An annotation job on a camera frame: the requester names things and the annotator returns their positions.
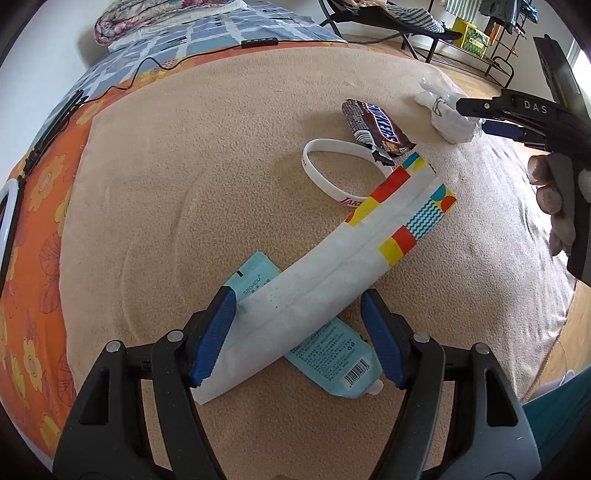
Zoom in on striped green white towel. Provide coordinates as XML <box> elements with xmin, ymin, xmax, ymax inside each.
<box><xmin>443</xmin><ymin>0</ymin><xmax>482</xmax><ymax>23</ymax></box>

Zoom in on light blue cosmetic tube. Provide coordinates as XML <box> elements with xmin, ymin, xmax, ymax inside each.
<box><xmin>225</xmin><ymin>252</ymin><xmax>384</xmax><ymax>399</ymax></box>

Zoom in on brown snickers wrapper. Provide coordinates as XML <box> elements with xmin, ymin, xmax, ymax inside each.
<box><xmin>342</xmin><ymin>99</ymin><xmax>416</xmax><ymax>167</ymax></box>

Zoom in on black cable with remote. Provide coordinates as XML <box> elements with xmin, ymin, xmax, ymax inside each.
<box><xmin>82</xmin><ymin>37</ymin><xmax>352</xmax><ymax>103</ymax></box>

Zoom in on blue checked bed sheet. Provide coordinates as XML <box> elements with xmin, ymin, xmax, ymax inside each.
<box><xmin>44</xmin><ymin>1</ymin><xmax>342</xmax><ymax>125</ymax></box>

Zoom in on yellow green crate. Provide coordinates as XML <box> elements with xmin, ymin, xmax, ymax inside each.
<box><xmin>453</xmin><ymin>17</ymin><xmax>490</xmax><ymax>58</ymax></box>

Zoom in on black folding chair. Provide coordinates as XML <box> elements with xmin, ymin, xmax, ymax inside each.
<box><xmin>318</xmin><ymin>0</ymin><xmax>461</xmax><ymax>63</ymax></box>

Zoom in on black clothes drying rack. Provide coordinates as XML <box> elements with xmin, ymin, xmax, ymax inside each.
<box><xmin>428</xmin><ymin>0</ymin><xmax>539</xmax><ymax>90</ymax></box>

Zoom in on striped garment on chair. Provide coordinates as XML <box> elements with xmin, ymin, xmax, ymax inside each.
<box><xmin>386</xmin><ymin>1</ymin><xmax>446</xmax><ymax>34</ymax></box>

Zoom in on beige fleece blanket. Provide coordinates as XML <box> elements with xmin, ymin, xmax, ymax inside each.
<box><xmin>58</xmin><ymin>45</ymin><xmax>577</xmax><ymax>480</ymax></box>

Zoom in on orange floral bed sheet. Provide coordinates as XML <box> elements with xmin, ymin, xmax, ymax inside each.
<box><xmin>0</xmin><ymin>41</ymin><xmax>408</xmax><ymax>460</ymax></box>

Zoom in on gloved right hand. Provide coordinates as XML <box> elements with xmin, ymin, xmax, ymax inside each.
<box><xmin>528</xmin><ymin>153</ymin><xmax>590</xmax><ymax>258</ymax></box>

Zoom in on folded floral quilt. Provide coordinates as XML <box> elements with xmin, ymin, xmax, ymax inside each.
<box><xmin>94</xmin><ymin>0</ymin><xmax>230</xmax><ymax>46</ymax></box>

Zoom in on white ring light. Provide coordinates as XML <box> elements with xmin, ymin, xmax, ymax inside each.
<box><xmin>0</xmin><ymin>178</ymin><xmax>19</xmax><ymax>259</ymax></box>

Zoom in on black ring light stand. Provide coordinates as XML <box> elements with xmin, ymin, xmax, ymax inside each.
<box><xmin>1</xmin><ymin>89</ymin><xmax>87</xmax><ymax>287</ymax></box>

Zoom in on white plastic bag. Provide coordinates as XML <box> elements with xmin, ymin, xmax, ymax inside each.
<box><xmin>415</xmin><ymin>76</ymin><xmax>483</xmax><ymax>145</ymax></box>

